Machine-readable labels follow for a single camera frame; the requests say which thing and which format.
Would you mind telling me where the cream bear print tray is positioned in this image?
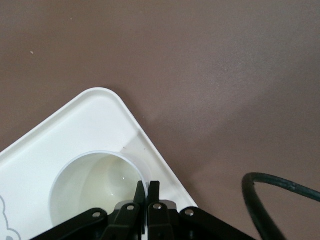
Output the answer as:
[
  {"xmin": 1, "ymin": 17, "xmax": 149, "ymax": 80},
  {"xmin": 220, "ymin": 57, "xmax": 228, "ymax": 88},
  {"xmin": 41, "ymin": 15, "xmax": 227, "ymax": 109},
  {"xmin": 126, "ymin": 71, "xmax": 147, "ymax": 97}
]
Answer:
[{"xmin": 0, "ymin": 87, "xmax": 200, "ymax": 240}]

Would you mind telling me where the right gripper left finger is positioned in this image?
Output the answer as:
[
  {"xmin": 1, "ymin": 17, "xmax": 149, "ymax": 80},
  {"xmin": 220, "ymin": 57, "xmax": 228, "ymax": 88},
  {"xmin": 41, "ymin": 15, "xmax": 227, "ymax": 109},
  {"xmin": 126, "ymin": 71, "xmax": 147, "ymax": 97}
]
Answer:
[{"xmin": 29, "ymin": 181, "xmax": 147, "ymax": 240}]

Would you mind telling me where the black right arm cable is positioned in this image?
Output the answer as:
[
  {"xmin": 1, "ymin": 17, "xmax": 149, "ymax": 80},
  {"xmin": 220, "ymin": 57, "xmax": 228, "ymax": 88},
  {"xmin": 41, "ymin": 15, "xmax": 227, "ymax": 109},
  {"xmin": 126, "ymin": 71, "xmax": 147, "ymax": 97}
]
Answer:
[{"xmin": 241, "ymin": 172, "xmax": 320, "ymax": 240}]

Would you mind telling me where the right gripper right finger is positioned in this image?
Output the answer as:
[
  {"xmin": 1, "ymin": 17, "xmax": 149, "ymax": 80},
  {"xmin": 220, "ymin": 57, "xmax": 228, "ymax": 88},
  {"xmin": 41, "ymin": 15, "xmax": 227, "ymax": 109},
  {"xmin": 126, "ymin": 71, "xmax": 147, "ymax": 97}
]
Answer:
[{"xmin": 147, "ymin": 180, "xmax": 258, "ymax": 240}]

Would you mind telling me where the brown table cover mat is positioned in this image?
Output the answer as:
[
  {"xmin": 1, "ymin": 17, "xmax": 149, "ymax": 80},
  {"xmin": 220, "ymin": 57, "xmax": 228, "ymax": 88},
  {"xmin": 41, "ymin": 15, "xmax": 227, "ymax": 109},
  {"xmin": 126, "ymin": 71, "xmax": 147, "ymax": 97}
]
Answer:
[{"xmin": 0, "ymin": 0, "xmax": 320, "ymax": 240}]

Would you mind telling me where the white plastic cup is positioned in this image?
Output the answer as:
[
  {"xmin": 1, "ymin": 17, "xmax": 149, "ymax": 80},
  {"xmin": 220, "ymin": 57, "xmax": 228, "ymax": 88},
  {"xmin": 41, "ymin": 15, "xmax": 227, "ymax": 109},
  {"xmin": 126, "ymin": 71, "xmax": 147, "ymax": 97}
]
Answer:
[{"xmin": 49, "ymin": 149, "xmax": 152, "ymax": 232}]

